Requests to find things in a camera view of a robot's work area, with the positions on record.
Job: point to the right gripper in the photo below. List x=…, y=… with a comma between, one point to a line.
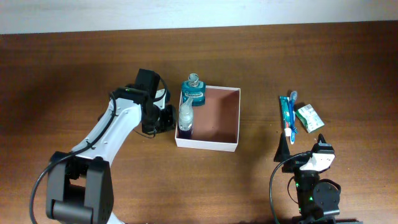
x=283, y=152

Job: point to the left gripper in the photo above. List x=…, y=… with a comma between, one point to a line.
x=169, y=123

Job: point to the clear pump sanitizer bottle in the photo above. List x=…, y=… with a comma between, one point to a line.
x=185, y=119

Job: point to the teal mouthwash bottle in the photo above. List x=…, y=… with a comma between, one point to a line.
x=195, y=89

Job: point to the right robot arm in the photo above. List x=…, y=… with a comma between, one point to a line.
x=317, y=198

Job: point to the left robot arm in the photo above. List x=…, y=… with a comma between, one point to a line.
x=79, y=183

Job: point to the green white soap packet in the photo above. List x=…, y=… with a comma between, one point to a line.
x=309, y=118

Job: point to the white cardboard box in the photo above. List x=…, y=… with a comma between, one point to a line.
x=216, y=123

